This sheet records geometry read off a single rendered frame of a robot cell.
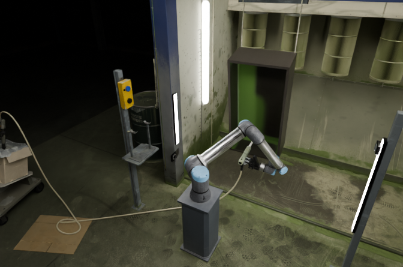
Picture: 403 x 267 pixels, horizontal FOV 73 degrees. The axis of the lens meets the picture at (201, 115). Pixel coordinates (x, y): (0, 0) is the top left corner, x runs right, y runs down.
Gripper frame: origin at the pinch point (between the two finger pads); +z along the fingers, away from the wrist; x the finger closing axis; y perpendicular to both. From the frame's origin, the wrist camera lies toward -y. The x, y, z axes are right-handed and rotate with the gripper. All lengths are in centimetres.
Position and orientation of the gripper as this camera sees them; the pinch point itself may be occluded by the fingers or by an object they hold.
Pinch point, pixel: (242, 158)
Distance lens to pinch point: 301.9
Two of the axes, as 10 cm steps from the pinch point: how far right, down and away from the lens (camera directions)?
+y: -0.9, 8.5, 5.3
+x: 4.3, -4.5, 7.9
